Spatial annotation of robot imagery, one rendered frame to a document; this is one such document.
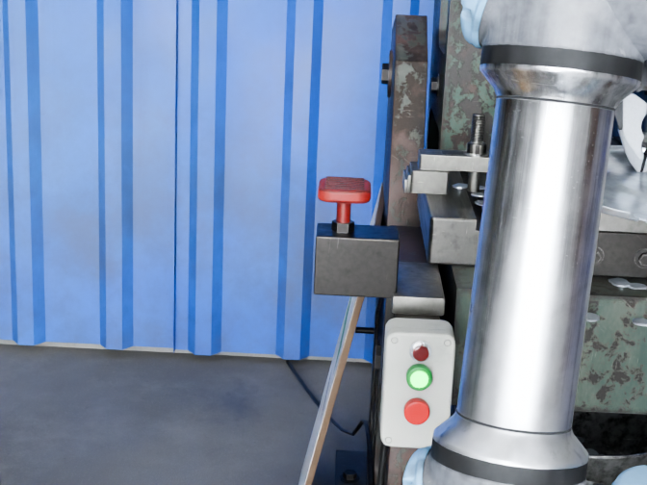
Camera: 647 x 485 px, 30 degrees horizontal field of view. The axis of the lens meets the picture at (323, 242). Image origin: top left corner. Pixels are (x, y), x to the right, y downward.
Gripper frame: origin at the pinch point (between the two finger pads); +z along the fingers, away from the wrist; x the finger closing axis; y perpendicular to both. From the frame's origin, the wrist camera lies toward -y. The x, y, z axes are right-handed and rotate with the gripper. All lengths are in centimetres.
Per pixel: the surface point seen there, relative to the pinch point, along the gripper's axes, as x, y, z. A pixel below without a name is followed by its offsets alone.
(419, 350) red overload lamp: 24.5, -12.1, 18.9
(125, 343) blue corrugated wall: 84, 134, 76
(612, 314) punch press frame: 1.7, -0.1, 18.0
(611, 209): 6.2, -14.5, 1.9
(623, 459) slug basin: -3.4, 7.7, 40.0
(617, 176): 3.2, -2.3, 1.2
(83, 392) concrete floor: 90, 112, 79
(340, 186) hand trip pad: 33.7, -0.8, 3.9
